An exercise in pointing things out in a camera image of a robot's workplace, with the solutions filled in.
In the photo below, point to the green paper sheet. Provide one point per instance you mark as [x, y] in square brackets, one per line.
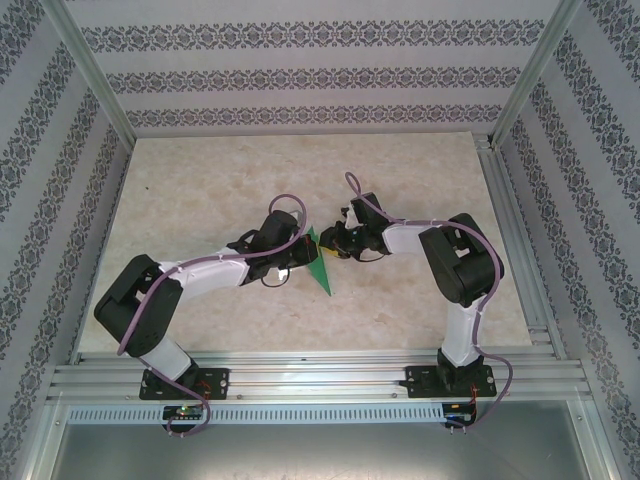
[320, 272]

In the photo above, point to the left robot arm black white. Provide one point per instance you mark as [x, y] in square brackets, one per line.
[135, 305]

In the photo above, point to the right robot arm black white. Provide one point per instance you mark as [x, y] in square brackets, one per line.
[460, 260]

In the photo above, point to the grey metal sheet panel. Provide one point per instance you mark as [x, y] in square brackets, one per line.
[320, 450]

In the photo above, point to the aluminium mounting rail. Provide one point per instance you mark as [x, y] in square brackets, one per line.
[310, 375]

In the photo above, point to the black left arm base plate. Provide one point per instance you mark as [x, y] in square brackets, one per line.
[220, 382]

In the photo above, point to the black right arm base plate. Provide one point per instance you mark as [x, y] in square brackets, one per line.
[417, 382]

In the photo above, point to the aluminium side rail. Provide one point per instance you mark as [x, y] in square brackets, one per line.
[520, 250]

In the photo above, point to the aluminium frame post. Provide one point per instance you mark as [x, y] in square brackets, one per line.
[535, 70]
[90, 70]

